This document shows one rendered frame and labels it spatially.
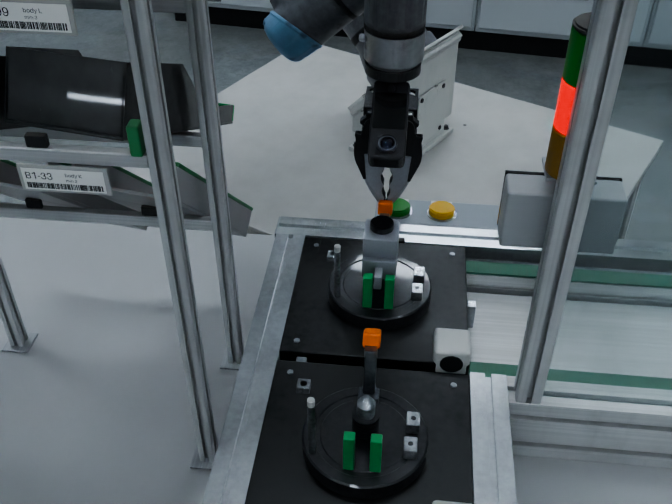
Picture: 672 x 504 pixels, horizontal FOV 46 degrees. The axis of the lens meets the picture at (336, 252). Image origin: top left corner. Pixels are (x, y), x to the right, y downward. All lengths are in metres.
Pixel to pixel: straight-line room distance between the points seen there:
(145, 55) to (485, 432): 0.56
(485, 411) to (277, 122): 0.93
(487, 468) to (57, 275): 0.77
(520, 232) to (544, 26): 3.26
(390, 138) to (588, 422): 0.42
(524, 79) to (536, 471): 3.02
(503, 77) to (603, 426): 3.01
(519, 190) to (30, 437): 0.70
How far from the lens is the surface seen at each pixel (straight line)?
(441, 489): 0.89
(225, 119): 1.02
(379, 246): 1.00
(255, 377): 1.01
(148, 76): 0.70
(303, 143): 1.63
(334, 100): 1.79
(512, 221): 0.85
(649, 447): 1.08
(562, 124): 0.79
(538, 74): 3.99
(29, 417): 1.16
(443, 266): 1.15
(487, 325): 1.14
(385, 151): 0.96
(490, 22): 4.09
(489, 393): 1.00
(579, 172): 0.79
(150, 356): 1.19
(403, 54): 0.98
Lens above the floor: 1.69
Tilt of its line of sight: 39 degrees down
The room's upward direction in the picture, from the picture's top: straight up
